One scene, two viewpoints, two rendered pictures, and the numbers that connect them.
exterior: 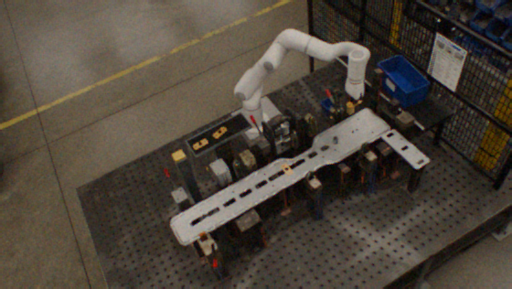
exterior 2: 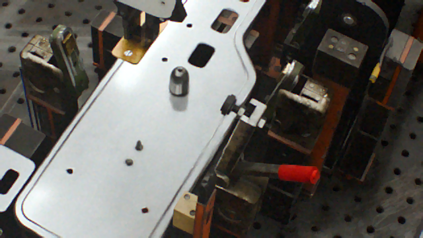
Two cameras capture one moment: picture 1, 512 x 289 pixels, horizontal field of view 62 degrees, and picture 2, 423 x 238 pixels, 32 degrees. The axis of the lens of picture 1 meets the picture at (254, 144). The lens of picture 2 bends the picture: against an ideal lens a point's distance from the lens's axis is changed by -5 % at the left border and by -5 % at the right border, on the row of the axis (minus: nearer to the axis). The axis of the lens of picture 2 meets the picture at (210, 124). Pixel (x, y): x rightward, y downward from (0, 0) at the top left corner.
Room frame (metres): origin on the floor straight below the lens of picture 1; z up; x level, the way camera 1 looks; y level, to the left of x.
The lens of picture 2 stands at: (2.06, -0.96, 2.00)
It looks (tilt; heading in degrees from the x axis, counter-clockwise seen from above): 57 degrees down; 133
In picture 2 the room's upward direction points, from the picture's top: 7 degrees clockwise
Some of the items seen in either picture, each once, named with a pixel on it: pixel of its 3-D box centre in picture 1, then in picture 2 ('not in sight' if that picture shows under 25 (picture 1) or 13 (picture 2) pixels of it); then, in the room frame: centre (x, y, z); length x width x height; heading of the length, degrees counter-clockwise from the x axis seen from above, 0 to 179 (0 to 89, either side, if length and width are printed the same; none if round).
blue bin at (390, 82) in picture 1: (401, 80); not in sight; (1.81, -0.96, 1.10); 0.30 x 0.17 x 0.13; 13
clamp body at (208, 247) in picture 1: (215, 259); not in sight; (1.02, 0.33, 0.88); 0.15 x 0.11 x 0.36; 21
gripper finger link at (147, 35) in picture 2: not in sight; (158, 26); (1.60, -0.57, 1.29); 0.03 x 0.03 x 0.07; 21
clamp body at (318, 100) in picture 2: (310, 137); (290, 153); (1.69, -0.35, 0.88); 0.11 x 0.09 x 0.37; 21
